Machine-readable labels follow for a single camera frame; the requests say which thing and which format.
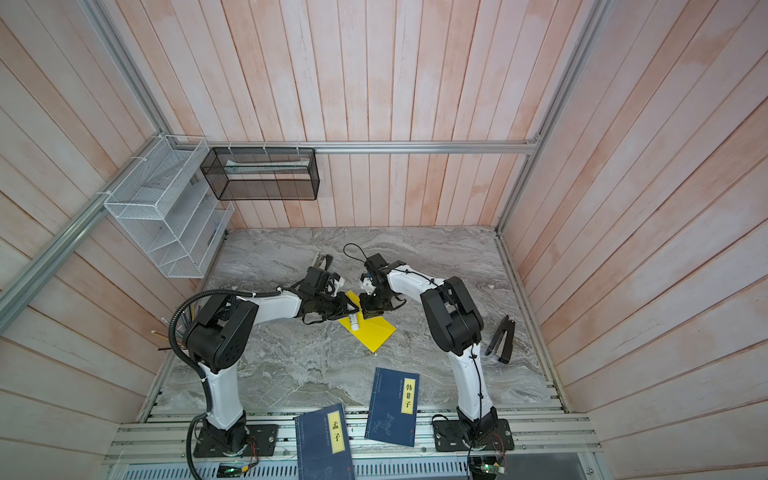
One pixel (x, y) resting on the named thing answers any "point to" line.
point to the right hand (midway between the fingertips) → (364, 315)
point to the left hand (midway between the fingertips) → (356, 314)
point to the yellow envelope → (372, 332)
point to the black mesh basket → (262, 173)
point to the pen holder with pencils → (186, 318)
